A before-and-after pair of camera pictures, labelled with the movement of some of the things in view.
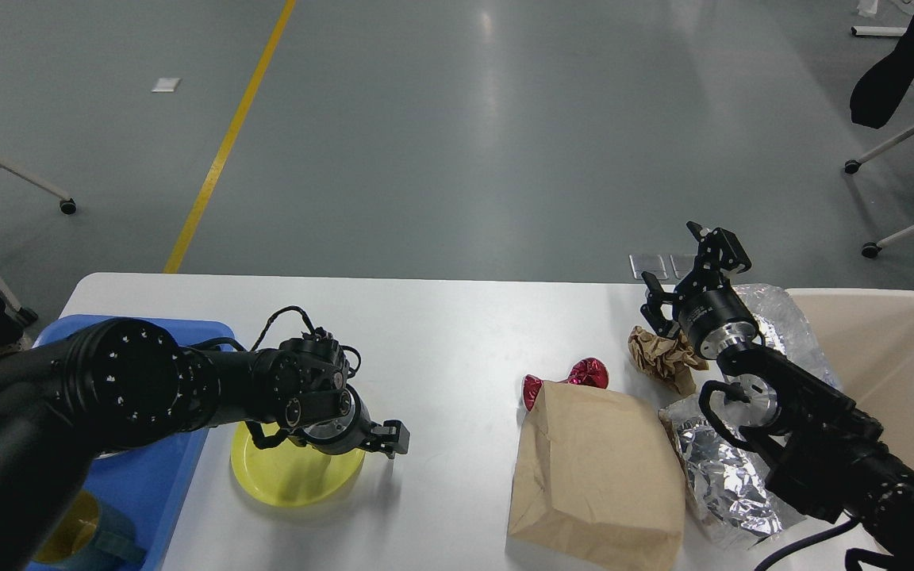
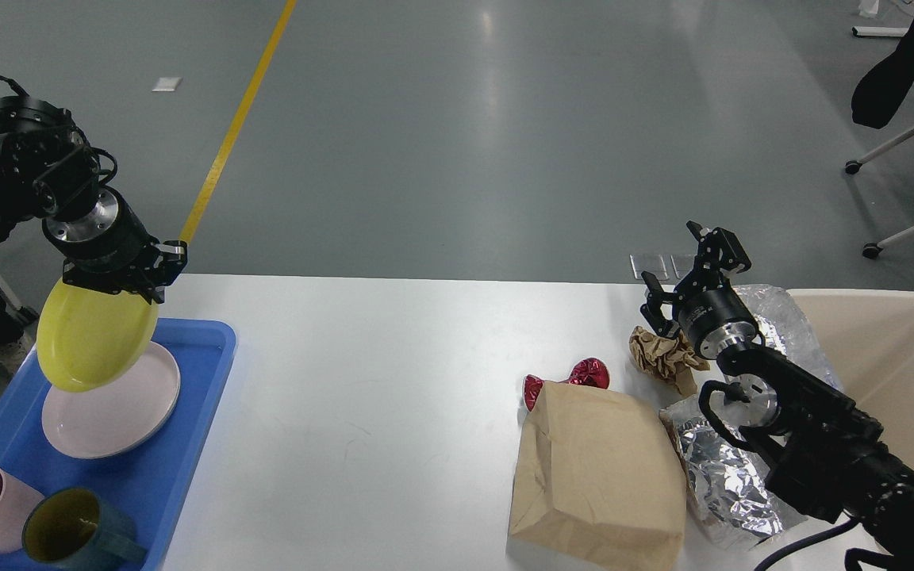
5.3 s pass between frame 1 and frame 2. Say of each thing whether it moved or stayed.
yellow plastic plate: moved
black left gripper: moved
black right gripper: stayed
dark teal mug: stayed
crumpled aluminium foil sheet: stayed
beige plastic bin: stayed
